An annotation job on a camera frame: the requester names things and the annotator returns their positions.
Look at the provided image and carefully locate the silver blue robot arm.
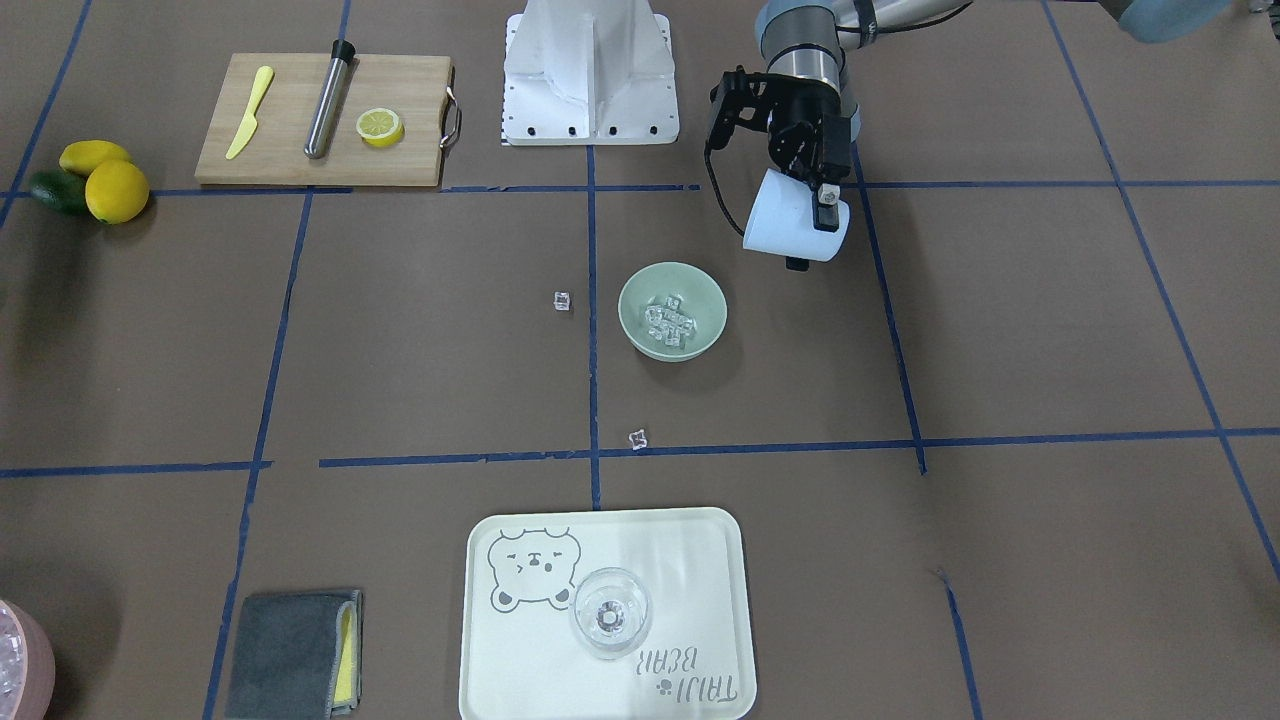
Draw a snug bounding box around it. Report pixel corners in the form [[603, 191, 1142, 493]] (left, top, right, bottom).
[[756, 1, 970, 233]]

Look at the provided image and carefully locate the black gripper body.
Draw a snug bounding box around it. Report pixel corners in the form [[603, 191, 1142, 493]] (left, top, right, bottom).
[[765, 79, 858, 188]]

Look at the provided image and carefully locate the clear wine glass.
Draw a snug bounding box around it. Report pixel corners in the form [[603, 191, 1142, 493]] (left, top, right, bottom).
[[571, 568, 654, 661]]

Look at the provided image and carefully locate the grey folded cloth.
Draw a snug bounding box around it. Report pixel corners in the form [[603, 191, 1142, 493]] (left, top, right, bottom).
[[225, 588, 364, 719]]

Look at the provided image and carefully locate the light blue plastic cup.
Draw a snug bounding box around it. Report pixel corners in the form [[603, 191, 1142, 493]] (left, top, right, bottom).
[[742, 168, 852, 263]]

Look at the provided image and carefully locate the cream bear tray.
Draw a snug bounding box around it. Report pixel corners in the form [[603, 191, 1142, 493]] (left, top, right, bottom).
[[458, 507, 758, 719]]

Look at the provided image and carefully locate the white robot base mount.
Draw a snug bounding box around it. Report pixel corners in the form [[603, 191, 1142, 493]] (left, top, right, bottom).
[[500, 1, 681, 147]]

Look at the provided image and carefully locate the wooden cutting board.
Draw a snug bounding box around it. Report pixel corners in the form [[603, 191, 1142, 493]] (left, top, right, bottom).
[[195, 53, 457, 190]]

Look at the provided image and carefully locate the pink bowl with ice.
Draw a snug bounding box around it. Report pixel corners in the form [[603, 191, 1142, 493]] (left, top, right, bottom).
[[1, 600, 56, 719]]

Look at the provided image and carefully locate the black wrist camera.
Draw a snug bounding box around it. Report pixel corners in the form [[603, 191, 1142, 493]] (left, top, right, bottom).
[[704, 67, 771, 152]]

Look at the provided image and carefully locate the yellow lemon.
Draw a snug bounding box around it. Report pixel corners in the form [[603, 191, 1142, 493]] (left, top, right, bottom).
[[58, 138, 132, 178], [84, 160, 151, 225]]

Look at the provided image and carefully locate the yellow plastic knife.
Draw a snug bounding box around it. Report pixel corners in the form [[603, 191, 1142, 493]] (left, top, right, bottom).
[[224, 65, 275, 160]]

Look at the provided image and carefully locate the steel muddler black cap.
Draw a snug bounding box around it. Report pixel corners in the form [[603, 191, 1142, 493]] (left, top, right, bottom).
[[303, 38, 356, 160]]

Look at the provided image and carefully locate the green lime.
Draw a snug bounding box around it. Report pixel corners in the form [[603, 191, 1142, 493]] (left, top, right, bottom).
[[27, 170, 90, 217]]

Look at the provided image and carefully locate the lemon half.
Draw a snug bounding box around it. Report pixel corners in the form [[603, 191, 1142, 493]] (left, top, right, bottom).
[[355, 108, 404, 149]]

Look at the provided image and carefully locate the green ceramic bowl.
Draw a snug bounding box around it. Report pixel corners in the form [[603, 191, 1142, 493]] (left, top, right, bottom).
[[617, 263, 728, 363]]

